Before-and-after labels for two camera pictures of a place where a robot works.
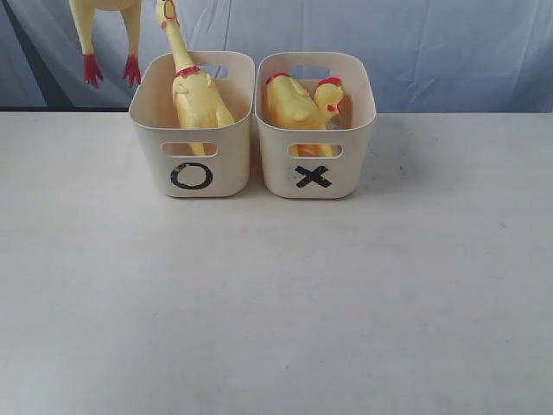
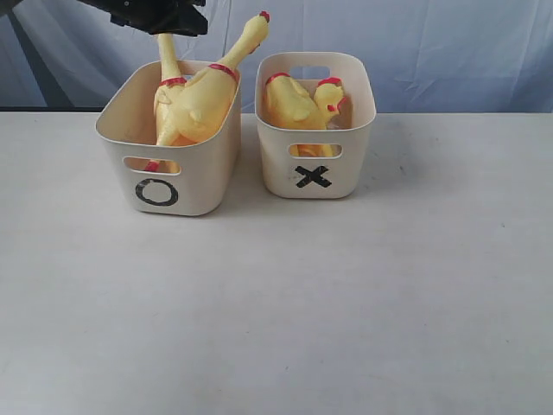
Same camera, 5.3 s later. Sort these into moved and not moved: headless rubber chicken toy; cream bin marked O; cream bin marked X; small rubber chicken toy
Moved: cream bin marked O
Not moved: cream bin marked X; headless rubber chicken toy; small rubber chicken toy
